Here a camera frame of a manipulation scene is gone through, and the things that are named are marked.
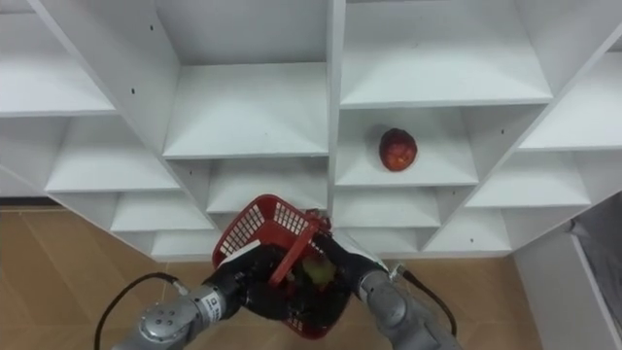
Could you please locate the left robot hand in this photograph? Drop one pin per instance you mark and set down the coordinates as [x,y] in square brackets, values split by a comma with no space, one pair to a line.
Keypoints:
[252,282]

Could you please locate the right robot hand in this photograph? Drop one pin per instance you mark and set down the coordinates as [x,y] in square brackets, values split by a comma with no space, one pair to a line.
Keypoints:
[347,265]

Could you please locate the green fruit soft toy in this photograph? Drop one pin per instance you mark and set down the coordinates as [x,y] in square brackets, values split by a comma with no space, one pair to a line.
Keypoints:
[318,272]

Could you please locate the red plastic basket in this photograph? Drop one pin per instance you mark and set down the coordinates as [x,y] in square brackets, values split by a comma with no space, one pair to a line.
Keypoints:
[272,223]

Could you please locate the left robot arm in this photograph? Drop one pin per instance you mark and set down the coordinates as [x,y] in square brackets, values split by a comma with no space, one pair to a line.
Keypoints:
[175,318]

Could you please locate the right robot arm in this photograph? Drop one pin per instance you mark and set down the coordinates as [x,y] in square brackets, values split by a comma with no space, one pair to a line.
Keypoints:
[403,311]

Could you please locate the red apple soft toy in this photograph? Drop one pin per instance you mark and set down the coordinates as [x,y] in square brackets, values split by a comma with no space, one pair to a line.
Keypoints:
[397,149]

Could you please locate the white shelf unit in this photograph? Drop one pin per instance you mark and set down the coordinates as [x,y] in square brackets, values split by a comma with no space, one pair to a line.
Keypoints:
[248,112]

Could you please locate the white cabinet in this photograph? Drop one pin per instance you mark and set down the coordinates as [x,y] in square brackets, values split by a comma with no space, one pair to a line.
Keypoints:
[573,291]

